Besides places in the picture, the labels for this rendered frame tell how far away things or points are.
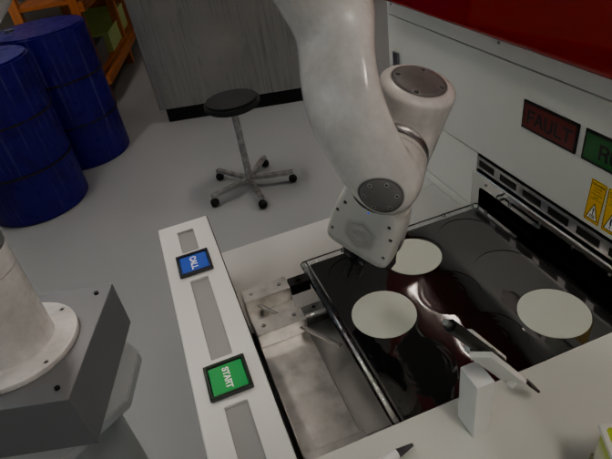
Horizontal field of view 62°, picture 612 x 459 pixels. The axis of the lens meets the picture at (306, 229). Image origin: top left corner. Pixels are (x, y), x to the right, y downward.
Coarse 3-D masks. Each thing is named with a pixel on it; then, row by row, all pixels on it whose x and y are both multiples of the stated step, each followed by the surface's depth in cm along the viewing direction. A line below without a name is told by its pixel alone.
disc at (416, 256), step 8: (408, 240) 93; (416, 240) 93; (424, 240) 93; (408, 248) 91; (416, 248) 91; (424, 248) 91; (432, 248) 91; (400, 256) 90; (408, 256) 90; (416, 256) 89; (424, 256) 89; (432, 256) 89; (440, 256) 88; (400, 264) 88; (408, 264) 88; (416, 264) 88; (424, 264) 87; (432, 264) 87; (400, 272) 86; (408, 272) 86; (416, 272) 86; (424, 272) 86
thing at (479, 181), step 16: (480, 176) 100; (480, 192) 102; (496, 192) 96; (512, 192) 94; (480, 208) 103; (512, 208) 93; (528, 208) 89; (512, 224) 97; (544, 224) 86; (528, 240) 93; (560, 240) 83; (576, 240) 81; (544, 256) 89; (576, 256) 81; (592, 256) 78; (560, 272) 86; (608, 272) 75; (592, 288) 82; (608, 304) 78
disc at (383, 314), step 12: (360, 300) 83; (372, 300) 82; (384, 300) 82; (396, 300) 82; (408, 300) 81; (360, 312) 80; (372, 312) 80; (384, 312) 80; (396, 312) 79; (408, 312) 79; (360, 324) 78; (372, 324) 78; (384, 324) 78; (396, 324) 77; (408, 324) 77; (372, 336) 76; (384, 336) 76; (396, 336) 76
